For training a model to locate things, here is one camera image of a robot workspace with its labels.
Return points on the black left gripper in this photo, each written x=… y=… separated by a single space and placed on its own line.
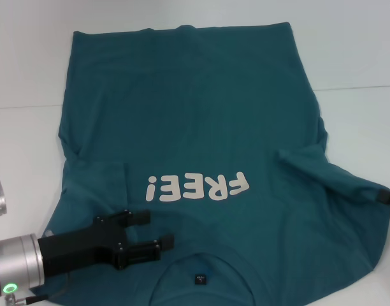
x=80 y=247

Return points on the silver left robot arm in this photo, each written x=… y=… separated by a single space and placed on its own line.
x=16 y=263

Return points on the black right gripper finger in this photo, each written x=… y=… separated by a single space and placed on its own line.
x=386 y=197

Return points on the teal t-shirt with FREE print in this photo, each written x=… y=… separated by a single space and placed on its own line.
x=182 y=111

